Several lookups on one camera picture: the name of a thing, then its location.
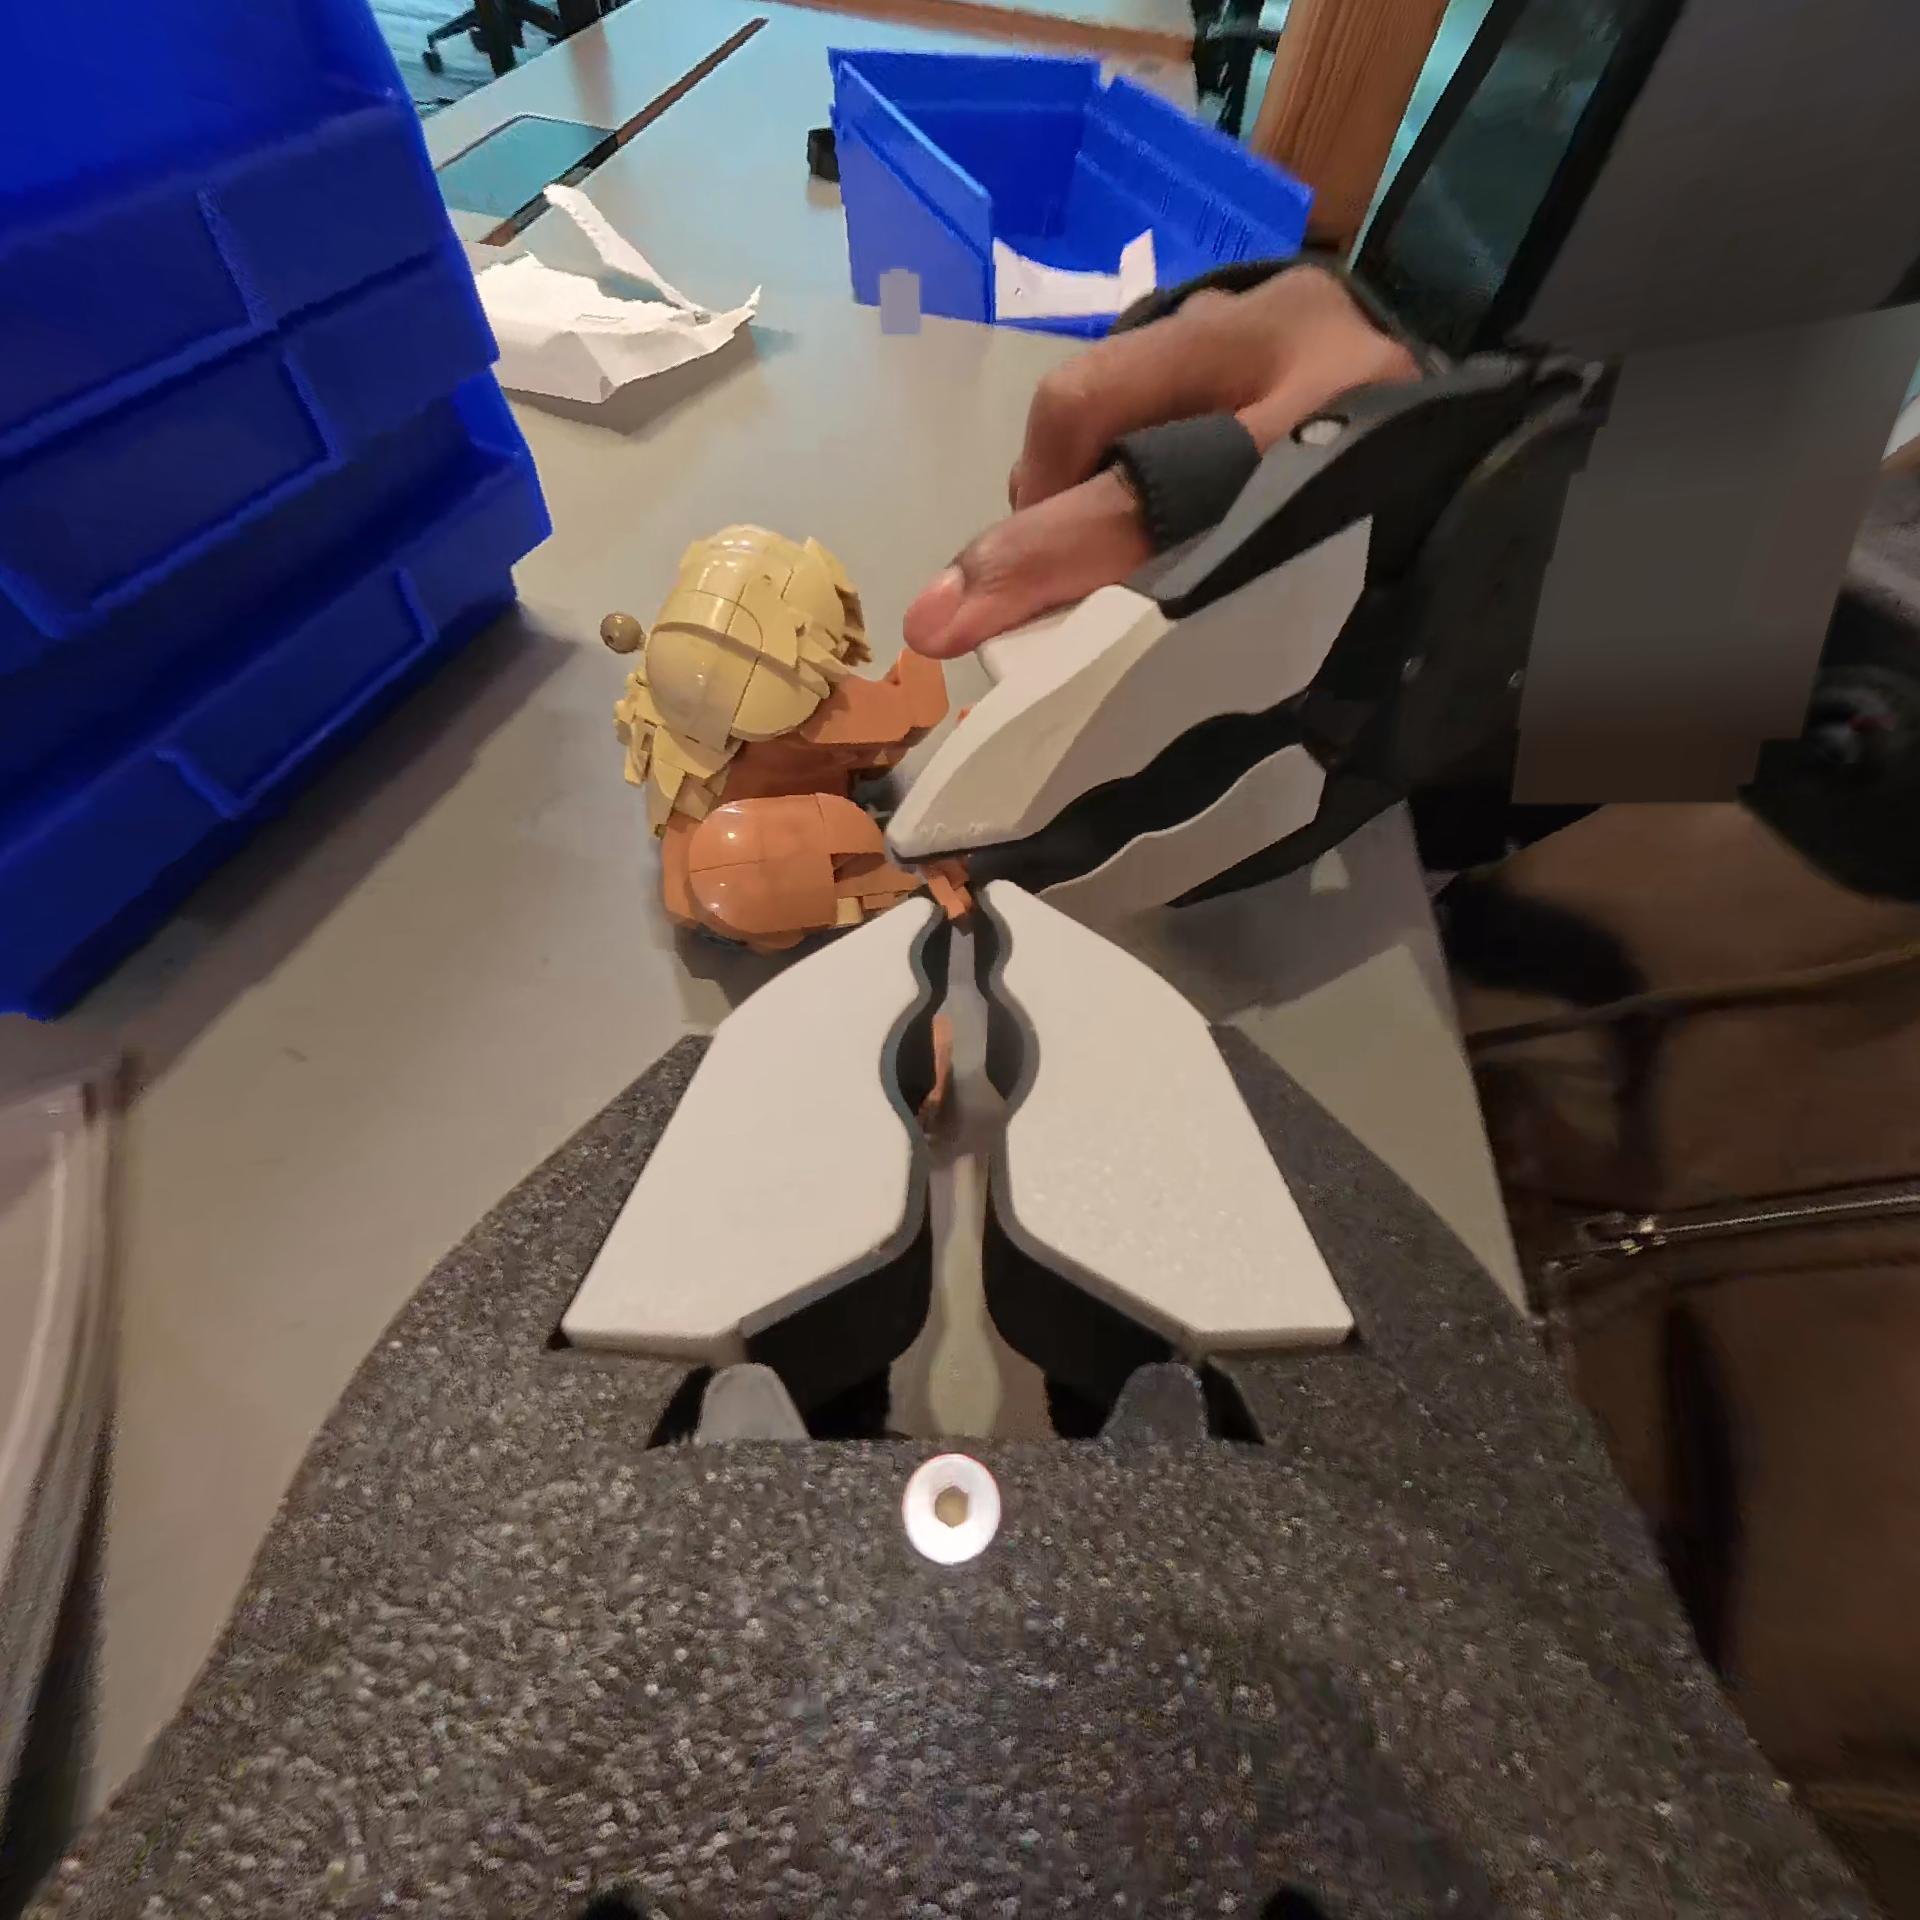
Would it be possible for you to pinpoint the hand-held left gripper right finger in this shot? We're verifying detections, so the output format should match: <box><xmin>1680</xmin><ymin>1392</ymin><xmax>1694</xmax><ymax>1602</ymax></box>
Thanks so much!
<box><xmin>956</xmin><ymin>882</ymin><xmax>1360</xmax><ymax>1357</ymax></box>

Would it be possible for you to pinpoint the wooden pillar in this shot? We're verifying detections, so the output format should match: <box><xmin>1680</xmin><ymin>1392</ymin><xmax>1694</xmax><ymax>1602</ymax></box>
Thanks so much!
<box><xmin>1248</xmin><ymin>0</ymin><xmax>1449</xmax><ymax>168</ymax></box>

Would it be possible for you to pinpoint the small blue storage bin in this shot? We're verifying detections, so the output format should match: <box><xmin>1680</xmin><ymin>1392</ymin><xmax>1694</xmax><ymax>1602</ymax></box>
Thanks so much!
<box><xmin>824</xmin><ymin>44</ymin><xmax>1319</xmax><ymax>340</ymax></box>

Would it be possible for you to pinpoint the person's right hand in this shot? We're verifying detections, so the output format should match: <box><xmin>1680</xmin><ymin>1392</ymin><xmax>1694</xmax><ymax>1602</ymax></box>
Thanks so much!
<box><xmin>900</xmin><ymin>254</ymin><xmax>1432</xmax><ymax>666</ymax></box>

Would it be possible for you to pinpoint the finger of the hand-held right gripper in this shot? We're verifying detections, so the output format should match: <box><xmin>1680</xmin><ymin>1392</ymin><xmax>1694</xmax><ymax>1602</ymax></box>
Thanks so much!
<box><xmin>882</xmin><ymin>517</ymin><xmax>1383</xmax><ymax>867</ymax></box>
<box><xmin>1033</xmin><ymin>742</ymin><xmax>1339</xmax><ymax>928</ymax></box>

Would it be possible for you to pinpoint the tan brown brick toy figure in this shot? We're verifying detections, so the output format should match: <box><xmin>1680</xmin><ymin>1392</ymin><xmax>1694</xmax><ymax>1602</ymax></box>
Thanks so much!
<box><xmin>614</xmin><ymin>523</ymin><xmax>984</xmax><ymax>1136</ymax></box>

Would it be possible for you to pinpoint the torn white paper bag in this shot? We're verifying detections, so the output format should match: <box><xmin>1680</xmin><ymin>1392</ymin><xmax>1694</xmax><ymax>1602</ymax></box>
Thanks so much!
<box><xmin>472</xmin><ymin>180</ymin><xmax>771</xmax><ymax>416</ymax></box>

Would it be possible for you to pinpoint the white paper sheet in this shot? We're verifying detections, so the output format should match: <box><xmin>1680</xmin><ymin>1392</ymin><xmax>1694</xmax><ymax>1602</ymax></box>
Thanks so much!
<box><xmin>987</xmin><ymin>229</ymin><xmax>1162</xmax><ymax>330</ymax></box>

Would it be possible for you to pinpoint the grey desk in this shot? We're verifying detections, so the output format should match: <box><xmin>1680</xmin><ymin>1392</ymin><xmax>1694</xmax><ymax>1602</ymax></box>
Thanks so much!
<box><xmin>0</xmin><ymin>0</ymin><xmax>1532</xmax><ymax>1920</ymax></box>

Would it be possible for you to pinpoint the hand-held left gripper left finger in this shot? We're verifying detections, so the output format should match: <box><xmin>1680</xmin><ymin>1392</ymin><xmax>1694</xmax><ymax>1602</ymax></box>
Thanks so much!
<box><xmin>561</xmin><ymin>891</ymin><xmax>956</xmax><ymax>1360</ymax></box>

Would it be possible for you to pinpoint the person's brown jacket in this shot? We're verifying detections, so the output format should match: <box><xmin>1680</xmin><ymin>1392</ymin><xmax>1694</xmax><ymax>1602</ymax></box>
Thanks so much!
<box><xmin>1441</xmin><ymin>812</ymin><xmax>1920</xmax><ymax>1920</ymax></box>

